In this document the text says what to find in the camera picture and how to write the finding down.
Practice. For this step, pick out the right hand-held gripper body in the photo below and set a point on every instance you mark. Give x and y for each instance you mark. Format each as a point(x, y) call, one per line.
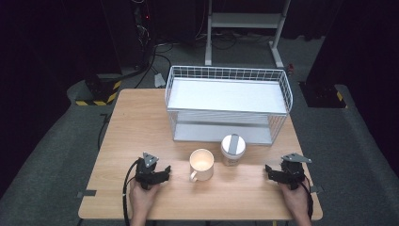
point(292, 171)

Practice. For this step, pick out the person's right hand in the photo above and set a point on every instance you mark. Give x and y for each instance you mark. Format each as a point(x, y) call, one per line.
point(295, 199)

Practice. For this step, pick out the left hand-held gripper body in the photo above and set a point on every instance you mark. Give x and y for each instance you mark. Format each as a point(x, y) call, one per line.
point(146, 171)

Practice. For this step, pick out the person's left hand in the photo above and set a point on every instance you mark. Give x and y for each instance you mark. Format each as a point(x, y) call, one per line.
point(142, 199)

